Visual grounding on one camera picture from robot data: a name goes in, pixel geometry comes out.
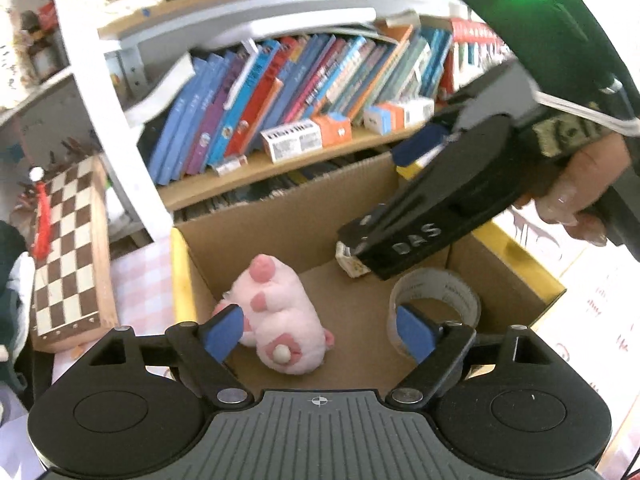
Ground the clear tape roll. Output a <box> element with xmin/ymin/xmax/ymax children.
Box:
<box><xmin>389</xmin><ymin>267</ymin><xmax>482</xmax><ymax>361</ymax></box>

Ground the white cable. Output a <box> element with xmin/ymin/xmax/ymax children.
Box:
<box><xmin>535</xmin><ymin>87</ymin><xmax>640</xmax><ymax>126</ymax></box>

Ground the white bookshelf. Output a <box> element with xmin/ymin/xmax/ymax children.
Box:
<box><xmin>0</xmin><ymin>0</ymin><xmax>501</xmax><ymax>246</ymax></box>

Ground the red tassel ornament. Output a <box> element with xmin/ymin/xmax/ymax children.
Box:
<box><xmin>27</xmin><ymin>166</ymin><xmax>53</xmax><ymax>261</ymax></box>

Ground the row of colourful books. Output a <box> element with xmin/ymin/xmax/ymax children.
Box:
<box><xmin>147</xmin><ymin>25</ymin><xmax>451</xmax><ymax>186</ymax></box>

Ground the orange and white box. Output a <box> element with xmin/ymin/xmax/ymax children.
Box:
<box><xmin>362</xmin><ymin>97</ymin><xmax>435</xmax><ymax>136</ymax></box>
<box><xmin>261</xmin><ymin>114</ymin><xmax>352</xmax><ymax>163</ymax></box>

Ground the wooden chessboard box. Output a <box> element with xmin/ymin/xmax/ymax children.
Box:
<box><xmin>30</xmin><ymin>155</ymin><xmax>120</xmax><ymax>353</ymax></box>

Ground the pile of clothes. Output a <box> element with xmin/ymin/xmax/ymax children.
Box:
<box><xmin>0</xmin><ymin>220</ymin><xmax>36</xmax><ymax>411</ymax></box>

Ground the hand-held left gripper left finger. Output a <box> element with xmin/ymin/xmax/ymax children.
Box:
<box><xmin>85</xmin><ymin>304</ymin><xmax>253</xmax><ymax>408</ymax></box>

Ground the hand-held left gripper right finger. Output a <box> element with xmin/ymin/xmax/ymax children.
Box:
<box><xmin>386</xmin><ymin>304</ymin><xmax>553</xmax><ymax>408</ymax></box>

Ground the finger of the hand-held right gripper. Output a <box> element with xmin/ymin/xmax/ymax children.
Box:
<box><xmin>337</xmin><ymin>195</ymin><xmax>401</xmax><ymax>280</ymax></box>
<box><xmin>392</xmin><ymin>122</ymin><xmax>451</xmax><ymax>178</ymax></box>

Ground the red book box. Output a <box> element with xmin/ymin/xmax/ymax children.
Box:
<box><xmin>445</xmin><ymin>17</ymin><xmax>511</xmax><ymax>96</ymax></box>

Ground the yellow cardboard box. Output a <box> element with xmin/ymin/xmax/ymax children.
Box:
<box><xmin>170</xmin><ymin>150</ymin><xmax>568</xmax><ymax>401</ymax></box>

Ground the person's right hand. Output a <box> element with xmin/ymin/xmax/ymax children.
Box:
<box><xmin>517</xmin><ymin>135</ymin><xmax>628</xmax><ymax>247</ymax></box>

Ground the pink plush pig toy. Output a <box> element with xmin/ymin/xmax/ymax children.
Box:
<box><xmin>210</xmin><ymin>254</ymin><xmax>336</xmax><ymax>375</ymax></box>

